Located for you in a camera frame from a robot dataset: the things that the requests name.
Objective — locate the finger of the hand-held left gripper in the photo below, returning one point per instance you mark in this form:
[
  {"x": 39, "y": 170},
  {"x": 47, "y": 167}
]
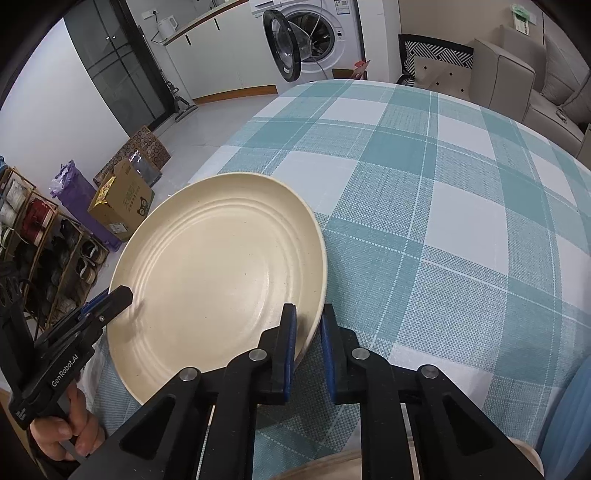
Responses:
[
  {"x": 90, "y": 307},
  {"x": 113, "y": 302}
]

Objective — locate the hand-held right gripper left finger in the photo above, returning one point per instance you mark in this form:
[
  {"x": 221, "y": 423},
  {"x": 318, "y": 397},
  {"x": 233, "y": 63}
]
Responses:
[{"x": 288, "y": 360}]

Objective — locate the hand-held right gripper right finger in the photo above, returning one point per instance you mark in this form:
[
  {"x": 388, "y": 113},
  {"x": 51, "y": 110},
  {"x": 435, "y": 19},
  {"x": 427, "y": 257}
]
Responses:
[{"x": 328, "y": 360}]

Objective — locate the cream round plate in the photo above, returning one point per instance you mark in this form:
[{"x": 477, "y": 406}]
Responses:
[{"x": 207, "y": 277}]

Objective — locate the person's left hand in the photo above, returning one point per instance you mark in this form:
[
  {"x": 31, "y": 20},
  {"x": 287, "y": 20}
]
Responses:
[{"x": 55, "y": 436}]

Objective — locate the wooden shoe rack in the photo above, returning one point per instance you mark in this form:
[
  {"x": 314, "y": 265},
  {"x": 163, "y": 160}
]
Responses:
[{"x": 41, "y": 249}]

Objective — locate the brown cardboard box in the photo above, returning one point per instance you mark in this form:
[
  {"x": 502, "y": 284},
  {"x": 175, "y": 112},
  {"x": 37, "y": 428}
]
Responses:
[{"x": 122, "y": 203}]

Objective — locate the purple plastic bag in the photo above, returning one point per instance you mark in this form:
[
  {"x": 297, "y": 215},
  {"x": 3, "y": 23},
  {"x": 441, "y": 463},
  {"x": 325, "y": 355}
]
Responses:
[{"x": 69, "y": 184}]

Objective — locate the brown patterned bag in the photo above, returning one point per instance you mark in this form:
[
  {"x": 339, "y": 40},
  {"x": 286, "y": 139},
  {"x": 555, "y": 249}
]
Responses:
[{"x": 147, "y": 150}]

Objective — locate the teal checked tablecloth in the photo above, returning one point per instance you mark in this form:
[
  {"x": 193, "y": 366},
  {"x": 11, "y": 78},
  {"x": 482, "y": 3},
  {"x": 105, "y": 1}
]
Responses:
[{"x": 438, "y": 207}]

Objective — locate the stick vacuum cleaner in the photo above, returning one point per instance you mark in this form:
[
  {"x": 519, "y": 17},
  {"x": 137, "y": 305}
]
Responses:
[{"x": 182, "y": 104}]

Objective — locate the dark glass door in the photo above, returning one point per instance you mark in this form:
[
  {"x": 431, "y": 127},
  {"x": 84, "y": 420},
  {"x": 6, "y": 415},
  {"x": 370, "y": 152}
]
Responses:
[{"x": 120, "y": 60}]

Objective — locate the white kitchen counter cabinet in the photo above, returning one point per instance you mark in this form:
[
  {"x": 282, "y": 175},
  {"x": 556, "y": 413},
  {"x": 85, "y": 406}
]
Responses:
[{"x": 221, "y": 60}]

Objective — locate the white electric kettle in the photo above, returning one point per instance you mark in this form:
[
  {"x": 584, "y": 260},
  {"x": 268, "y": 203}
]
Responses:
[{"x": 167, "y": 26}]

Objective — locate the red paper item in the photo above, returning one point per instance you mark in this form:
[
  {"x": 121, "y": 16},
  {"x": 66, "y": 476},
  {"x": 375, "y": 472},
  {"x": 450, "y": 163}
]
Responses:
[{"x": 361, "y": 70}]

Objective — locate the patterned black white cushion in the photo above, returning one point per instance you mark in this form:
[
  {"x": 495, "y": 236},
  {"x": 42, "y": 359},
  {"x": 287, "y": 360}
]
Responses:
[{"x": 434, "y": 64}]

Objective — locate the white washing machine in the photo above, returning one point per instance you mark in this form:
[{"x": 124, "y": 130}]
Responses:
[{"x": 337, "y": 32}]

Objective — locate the grey sofa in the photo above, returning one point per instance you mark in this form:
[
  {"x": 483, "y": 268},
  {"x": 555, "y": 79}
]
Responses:
[{"x": 503, "y": 78}]

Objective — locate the grey pillow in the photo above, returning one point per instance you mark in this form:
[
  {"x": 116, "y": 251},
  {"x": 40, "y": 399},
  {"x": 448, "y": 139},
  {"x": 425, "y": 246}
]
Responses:
[
  {"x": 565, "y": 69},
  {"x": 579, "y": 108}
]

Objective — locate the wall panel with green pack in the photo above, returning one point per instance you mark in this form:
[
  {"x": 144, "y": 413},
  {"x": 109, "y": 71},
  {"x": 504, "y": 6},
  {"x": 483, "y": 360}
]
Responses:
[{"x": 524, "y": 18}]

